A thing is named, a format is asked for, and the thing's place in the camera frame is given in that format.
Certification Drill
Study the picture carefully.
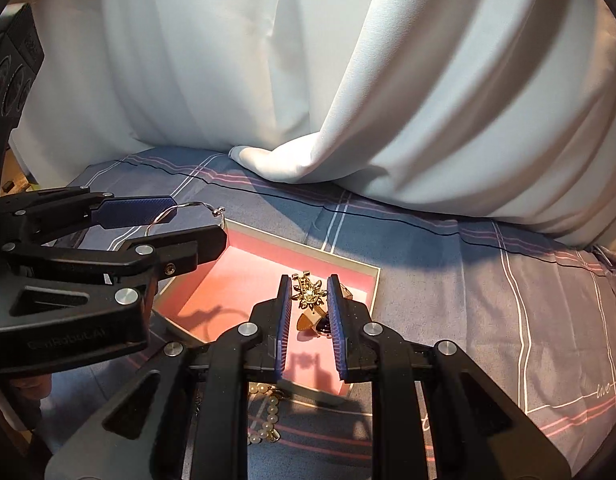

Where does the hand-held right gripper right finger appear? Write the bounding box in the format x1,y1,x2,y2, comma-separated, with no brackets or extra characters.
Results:
327,274,573,480

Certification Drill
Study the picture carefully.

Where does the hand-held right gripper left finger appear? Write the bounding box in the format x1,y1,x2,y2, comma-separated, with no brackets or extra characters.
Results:
45,274,295,480

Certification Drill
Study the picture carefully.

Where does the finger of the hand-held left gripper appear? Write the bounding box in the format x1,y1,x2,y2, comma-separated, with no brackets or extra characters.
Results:
0,186,179,247
0,224,229,377

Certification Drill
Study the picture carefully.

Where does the brown strap wristwatch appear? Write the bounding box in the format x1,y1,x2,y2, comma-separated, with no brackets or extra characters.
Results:
294,282,369,340

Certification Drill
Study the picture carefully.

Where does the gold flower brooch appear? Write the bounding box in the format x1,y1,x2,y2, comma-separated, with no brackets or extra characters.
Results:
292,272,329,317

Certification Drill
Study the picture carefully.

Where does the grey jewelry box pink inside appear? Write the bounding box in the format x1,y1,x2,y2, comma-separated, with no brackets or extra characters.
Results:
152,217,383,408

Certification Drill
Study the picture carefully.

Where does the thin silver hoop bangle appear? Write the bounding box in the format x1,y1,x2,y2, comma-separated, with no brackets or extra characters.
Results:
144,201,227,237

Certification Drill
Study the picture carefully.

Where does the pearl bracelet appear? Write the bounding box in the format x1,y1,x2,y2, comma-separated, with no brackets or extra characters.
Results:
247,381,285,446

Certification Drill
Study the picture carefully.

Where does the blue plaid bed sheet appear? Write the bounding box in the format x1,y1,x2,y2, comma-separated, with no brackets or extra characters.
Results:
35,146,616,480

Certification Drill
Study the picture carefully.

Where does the white draped curtain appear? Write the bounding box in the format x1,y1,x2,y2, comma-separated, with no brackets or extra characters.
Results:
15,0,616,252

